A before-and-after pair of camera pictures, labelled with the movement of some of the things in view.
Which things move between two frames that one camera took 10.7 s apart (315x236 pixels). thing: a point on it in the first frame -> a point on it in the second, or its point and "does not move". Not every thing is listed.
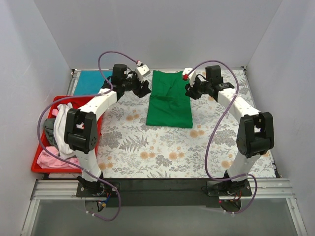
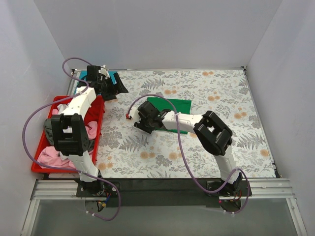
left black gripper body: x=142 y=88 -> x=113 y=88
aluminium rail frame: x=272 y=189 does not move
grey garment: x=48 y=125 does not move
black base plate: x=162 y=192 does not move
